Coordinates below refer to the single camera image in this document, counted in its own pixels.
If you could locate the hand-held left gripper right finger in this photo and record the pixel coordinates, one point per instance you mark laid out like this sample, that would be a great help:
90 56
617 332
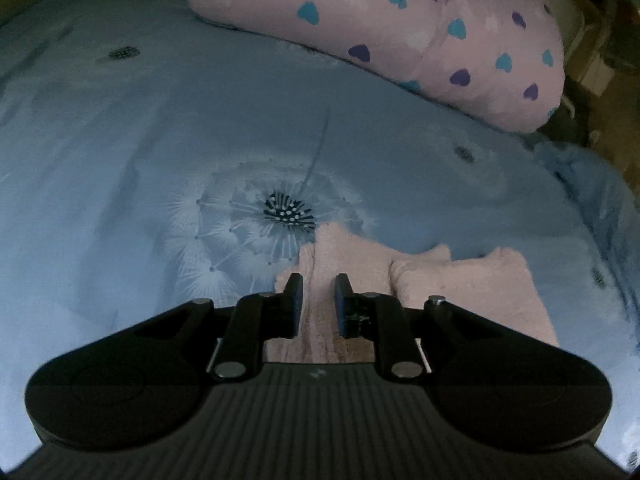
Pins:
341 306

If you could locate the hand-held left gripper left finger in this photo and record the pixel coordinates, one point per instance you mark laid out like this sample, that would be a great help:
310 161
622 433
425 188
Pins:
298 305

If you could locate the pink knit sweater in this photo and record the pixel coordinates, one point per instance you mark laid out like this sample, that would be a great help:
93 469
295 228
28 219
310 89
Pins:
450 290

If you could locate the blue dandelion print bed sheet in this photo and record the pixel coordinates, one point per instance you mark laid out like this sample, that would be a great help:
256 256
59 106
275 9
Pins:
150 150

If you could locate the pink pillow with hearts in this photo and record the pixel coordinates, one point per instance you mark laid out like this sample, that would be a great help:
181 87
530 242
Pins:
400 35

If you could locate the white metal frame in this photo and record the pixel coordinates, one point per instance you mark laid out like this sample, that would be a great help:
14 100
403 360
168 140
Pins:
582 35

